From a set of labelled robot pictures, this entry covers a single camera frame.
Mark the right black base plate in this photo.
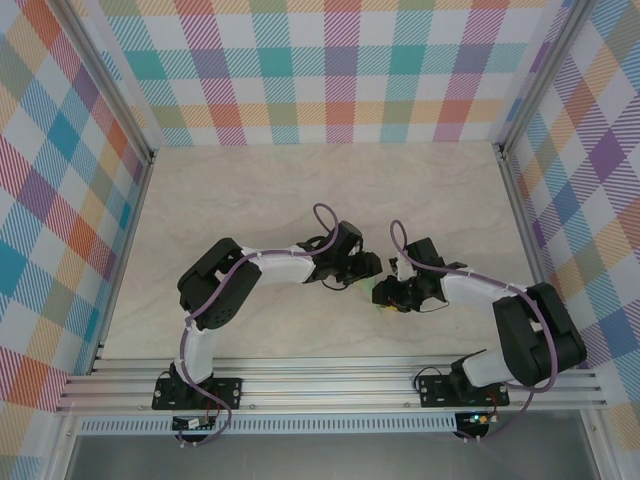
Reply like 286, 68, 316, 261
418, 375, 511, 409

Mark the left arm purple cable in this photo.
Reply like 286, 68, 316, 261
178, 202, 342, 448

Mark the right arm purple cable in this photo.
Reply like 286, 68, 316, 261
389, 218, 559, 444

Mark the aluminium frame post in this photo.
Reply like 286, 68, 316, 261
492, 0, 597, 157
48, 0, 157, 165

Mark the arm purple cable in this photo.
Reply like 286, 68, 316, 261
178, 202, 342, 448
389, 218, 559, 444

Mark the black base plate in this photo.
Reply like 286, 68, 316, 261
152, 377, 245, 412
418, 375, 511, 409

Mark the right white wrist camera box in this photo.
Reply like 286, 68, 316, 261
388, 253, 417, 280

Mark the circuit board with green light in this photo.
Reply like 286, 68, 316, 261
462, 412, 501, 429

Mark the small black circuit board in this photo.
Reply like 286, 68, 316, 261
172, 417, 217, 432

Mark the aluminium mounting rail beam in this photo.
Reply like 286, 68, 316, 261
53, 354, 610, 415

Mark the light green paper sheet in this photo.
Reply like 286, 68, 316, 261
361, 277, 389, 314

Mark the slotted grey cable duct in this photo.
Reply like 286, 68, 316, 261
79, 418, 459, 435

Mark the aluminium table side rail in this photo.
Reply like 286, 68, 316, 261
497, 144, 574, 371
88, 152, 157, 377

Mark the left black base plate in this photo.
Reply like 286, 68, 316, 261
152, 377, 245, 412

